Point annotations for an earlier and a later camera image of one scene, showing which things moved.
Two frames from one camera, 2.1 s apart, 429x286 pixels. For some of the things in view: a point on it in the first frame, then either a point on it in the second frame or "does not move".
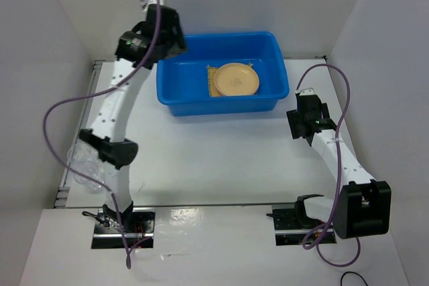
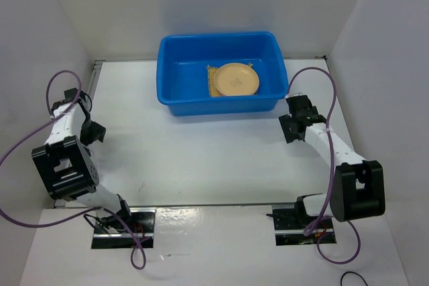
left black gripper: (179, 47) -> (98, 132)
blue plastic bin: (182, 80) does not move
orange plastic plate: (236, 80) does not move
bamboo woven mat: (213, 90) does not move
